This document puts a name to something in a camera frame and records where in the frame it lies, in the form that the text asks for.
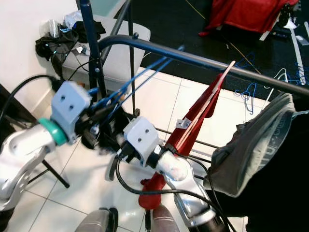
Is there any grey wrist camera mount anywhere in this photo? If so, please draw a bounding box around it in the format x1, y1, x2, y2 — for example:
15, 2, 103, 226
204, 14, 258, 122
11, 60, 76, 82
123, 116, 161, 165
51, 80, 92, 143

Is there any grey robot right leg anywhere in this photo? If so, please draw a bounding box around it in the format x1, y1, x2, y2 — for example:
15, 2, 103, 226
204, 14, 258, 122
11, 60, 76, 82
142, 205, 189, 232

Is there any black metal clothes rack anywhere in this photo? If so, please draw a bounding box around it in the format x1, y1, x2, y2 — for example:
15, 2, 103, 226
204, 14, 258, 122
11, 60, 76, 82
77, 0, 309, 189

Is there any blue plastic hanger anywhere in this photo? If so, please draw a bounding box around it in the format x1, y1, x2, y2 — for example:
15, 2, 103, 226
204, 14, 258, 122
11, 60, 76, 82
89, 46, 184, 109

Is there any red draped cloth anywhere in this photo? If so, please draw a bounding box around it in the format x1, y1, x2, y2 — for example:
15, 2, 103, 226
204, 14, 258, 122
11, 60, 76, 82
199, 0, 297, 35

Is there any grey robot left leg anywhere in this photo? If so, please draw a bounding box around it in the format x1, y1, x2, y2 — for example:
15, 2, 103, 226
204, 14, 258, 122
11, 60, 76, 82
75, 208, 119, 232

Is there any red hanging garment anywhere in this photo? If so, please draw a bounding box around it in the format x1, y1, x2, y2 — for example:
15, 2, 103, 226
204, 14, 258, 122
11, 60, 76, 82
138, 72, 228, 209

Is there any crumpled black clothing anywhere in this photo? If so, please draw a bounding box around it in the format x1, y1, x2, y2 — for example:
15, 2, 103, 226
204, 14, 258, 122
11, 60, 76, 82
35, 20, 106, 61

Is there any grey padded ottoman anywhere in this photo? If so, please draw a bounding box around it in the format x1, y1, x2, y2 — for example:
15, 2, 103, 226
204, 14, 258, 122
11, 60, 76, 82
60, 17, 151, 92

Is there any clear plastic wrap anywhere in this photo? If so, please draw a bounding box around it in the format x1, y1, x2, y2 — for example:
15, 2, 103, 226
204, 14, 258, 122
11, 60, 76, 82
48, 11, 85, 39

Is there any grey printed shirt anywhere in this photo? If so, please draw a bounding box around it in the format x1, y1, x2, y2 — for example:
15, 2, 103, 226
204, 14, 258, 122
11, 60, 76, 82
204, 93, 297, 198

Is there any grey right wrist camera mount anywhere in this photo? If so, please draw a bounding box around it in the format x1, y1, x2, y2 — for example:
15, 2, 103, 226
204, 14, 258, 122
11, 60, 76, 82
123, 116, 161, 165

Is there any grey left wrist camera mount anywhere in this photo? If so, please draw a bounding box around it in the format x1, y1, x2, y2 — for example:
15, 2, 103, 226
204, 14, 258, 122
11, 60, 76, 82
51, 80, 92, 143

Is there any black hanging garment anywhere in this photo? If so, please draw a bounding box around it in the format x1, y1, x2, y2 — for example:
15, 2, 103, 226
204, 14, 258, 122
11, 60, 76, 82
217, 94, 309, 232

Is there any loose wire hanger pile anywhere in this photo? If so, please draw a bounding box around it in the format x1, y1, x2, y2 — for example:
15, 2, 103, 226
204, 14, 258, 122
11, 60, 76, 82
234, 51, 309, 114

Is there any pink hanger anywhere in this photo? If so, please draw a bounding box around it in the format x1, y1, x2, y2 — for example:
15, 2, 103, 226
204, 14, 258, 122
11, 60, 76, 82
203, 60, 236, 112

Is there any grey robot leg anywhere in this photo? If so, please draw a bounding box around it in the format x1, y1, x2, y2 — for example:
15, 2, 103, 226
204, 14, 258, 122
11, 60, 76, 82
142, 205, 189, 232
75, 208, 119, 232

